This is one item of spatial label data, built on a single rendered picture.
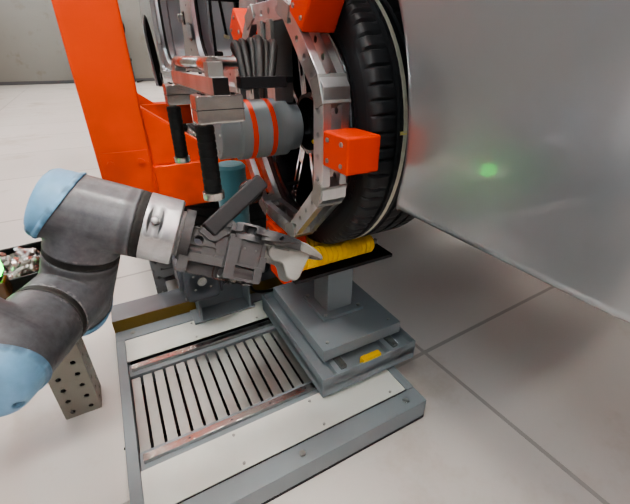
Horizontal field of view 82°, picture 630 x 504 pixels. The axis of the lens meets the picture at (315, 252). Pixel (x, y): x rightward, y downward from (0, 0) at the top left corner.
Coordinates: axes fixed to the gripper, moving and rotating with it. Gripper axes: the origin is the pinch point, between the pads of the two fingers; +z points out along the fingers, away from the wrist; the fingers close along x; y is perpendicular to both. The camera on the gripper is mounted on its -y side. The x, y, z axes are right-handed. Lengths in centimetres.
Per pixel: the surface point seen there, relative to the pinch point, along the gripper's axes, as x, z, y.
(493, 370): -49, 96, 16
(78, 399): -86, -37, 46
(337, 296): -60, 34, 0
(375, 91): -2.1, 7.3, -33.4
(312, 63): -6.3, -4.6, -36.6
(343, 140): -2.8, 2.8, -21.8
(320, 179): -15.0, 4.2, -18.6
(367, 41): -0.9, 3.5, -41.6
